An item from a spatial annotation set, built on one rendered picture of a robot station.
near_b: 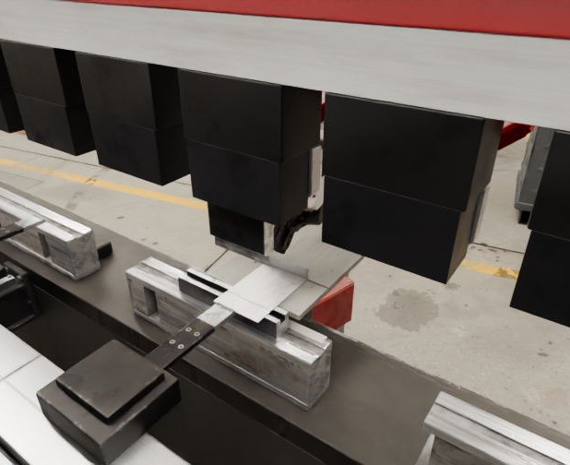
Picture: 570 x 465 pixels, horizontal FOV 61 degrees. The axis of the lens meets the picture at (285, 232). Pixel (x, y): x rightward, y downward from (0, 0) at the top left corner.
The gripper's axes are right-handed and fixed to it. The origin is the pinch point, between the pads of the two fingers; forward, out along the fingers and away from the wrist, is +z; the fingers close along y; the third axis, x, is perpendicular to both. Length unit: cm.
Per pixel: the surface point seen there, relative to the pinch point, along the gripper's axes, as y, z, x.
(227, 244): -3.2, 3.8, -8.1
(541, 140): 5, -119, 223
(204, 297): -7.7, 13.0, -2.3
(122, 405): 3.3, 24.2, -23.7
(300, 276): 3.1, 4.2, 5.0
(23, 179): -316, 13, 150
